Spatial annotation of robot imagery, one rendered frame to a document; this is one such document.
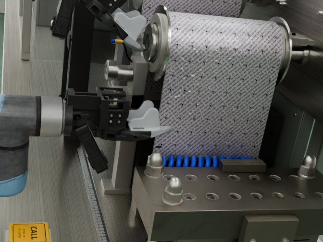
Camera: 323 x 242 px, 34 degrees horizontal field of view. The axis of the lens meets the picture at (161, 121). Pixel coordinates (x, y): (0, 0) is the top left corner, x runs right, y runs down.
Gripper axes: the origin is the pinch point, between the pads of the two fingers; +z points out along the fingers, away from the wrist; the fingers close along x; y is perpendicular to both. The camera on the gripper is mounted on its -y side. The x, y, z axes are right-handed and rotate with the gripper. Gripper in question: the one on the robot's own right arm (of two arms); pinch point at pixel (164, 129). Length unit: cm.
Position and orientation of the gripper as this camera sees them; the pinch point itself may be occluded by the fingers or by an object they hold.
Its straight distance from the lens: 104.8
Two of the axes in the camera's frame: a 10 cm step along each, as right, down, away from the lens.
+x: -2.5, -4.0, 8.8
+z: 9.6, 0.3, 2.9
